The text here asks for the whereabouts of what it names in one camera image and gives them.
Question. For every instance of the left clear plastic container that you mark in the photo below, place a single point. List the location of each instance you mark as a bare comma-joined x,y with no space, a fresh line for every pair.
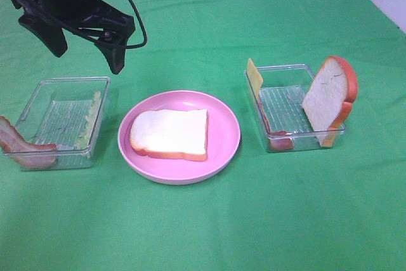
55,114

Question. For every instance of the clear plastic container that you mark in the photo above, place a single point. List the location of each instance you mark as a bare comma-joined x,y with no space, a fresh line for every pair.
55,114
282,93

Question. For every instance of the yellow cheese slice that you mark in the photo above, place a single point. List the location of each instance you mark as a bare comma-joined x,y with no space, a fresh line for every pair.
255,78

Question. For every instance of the bacon strip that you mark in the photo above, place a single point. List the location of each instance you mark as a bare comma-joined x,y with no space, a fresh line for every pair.
27,154
278,144

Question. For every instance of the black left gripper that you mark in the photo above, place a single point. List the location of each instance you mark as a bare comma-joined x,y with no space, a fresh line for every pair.
46,19

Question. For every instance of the bread slice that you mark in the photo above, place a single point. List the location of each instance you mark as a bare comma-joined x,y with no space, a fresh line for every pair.
171,134
330,98

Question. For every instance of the pink round plate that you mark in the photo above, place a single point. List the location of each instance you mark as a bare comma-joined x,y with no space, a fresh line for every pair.
223,138

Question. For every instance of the right clear plastic container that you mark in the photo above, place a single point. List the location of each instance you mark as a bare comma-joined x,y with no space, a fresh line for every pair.
282,93

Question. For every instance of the green lettuce leaf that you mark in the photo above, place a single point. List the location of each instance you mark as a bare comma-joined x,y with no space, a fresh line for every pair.
84,138

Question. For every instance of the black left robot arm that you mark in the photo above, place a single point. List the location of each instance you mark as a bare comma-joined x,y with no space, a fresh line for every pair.
94,20

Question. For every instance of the green tablecloth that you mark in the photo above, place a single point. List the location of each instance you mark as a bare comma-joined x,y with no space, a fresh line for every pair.
337,209

